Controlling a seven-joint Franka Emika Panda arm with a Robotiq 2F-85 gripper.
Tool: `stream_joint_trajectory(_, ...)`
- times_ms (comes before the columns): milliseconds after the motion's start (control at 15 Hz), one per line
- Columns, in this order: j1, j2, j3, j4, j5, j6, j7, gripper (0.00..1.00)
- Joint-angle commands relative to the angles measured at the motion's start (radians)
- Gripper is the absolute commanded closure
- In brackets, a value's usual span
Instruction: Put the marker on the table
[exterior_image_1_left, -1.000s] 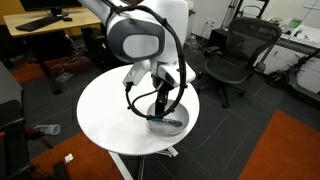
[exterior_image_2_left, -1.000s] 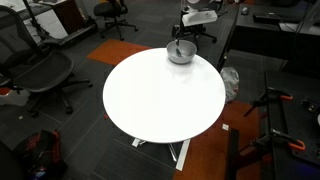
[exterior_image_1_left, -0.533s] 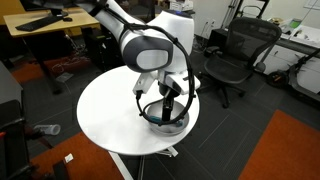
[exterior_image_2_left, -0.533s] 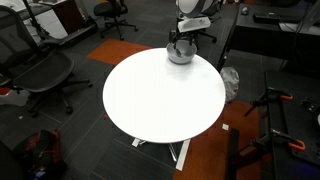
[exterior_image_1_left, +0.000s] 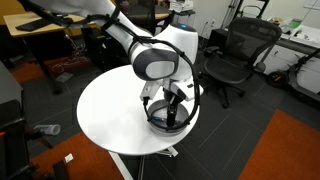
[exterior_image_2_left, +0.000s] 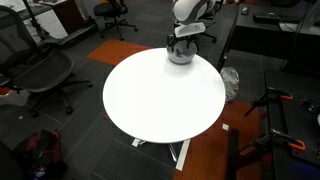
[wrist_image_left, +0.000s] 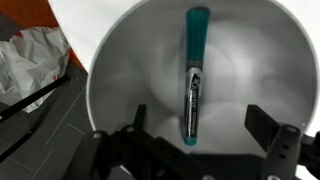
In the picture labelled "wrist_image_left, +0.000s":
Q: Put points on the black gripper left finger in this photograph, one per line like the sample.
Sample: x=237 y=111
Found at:
x=133 y=150

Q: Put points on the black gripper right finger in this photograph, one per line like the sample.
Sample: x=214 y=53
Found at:
x=280 y=150

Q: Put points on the teal marker pen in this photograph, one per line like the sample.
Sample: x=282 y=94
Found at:
x=196 y=50

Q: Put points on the white round bowl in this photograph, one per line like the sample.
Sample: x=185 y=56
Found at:
x=133 y=66

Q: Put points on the crumpled white paper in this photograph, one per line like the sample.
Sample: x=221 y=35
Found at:
x=30 y=60

